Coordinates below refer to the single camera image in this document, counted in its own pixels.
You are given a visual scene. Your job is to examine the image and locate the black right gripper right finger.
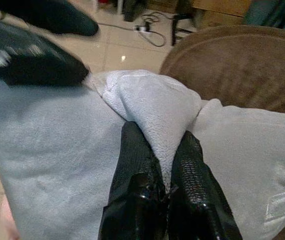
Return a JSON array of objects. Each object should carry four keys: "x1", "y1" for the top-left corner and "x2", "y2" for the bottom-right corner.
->
[{"x1": 168, "y1": 130, "x2": 243, "y2": 240}]

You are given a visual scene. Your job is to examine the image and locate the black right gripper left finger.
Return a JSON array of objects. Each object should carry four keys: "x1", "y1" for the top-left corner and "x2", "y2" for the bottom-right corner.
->
[{"x1": 98, "y1": 121, "x2": 170, "y2": 240}]

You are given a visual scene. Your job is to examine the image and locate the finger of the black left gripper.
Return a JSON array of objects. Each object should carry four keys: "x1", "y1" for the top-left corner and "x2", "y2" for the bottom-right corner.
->
[
  {"x1": 0, "y1": 14, "x2": 91, "y2": 87},
  {"x1": 0, "y1": 0, "x2": 100, "y2": 37}
]

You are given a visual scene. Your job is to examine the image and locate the grey fleece pillow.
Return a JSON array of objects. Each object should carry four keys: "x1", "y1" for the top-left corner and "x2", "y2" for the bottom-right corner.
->
[{"x1": 0, "y1": 69, "x2": 285, "y2": 240}]

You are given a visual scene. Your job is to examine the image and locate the brown suede sofa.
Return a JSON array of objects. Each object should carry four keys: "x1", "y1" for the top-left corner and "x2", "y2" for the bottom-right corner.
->
[{"x1": 158, "y1": 24, "x2": 285, "y2": 240}]

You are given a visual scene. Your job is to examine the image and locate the white power strip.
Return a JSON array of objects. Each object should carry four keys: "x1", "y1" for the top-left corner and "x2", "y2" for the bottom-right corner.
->
[{"x1": 134, "y1": 24, "x2": 151, "y2": 33}]

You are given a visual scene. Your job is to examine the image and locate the black metal stand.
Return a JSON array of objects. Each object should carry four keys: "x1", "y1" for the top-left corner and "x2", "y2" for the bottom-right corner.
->
[{"x1": 171, "y1": 13, "x2": 196, "y2": 46}]

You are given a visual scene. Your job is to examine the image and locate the wooden cabinet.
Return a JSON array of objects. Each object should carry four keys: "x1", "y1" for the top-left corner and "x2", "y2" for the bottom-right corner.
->
[{"x1": 192, "y1": 0, "x2": 252, "y2": 27}]

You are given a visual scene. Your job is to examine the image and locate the teal cloth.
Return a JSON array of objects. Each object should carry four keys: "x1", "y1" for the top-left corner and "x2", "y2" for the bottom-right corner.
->
[{"x1": 243, "y1": 0, "x2": 285, "y2": 31}]

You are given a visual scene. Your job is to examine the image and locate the black cable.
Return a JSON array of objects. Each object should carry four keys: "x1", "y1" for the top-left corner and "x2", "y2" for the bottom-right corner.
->
[{"x1": 97, "y1": 11, "x2": 175, "y2": 48}]

